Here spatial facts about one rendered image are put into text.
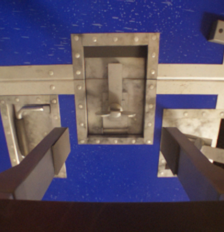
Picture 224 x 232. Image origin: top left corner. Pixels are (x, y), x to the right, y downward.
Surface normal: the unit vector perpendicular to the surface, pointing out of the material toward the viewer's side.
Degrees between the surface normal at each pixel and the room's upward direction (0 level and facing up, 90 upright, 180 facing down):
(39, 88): 90
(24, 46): 90
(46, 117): 90
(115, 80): 90
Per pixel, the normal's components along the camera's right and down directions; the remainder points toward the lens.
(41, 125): -0.02, 0.29
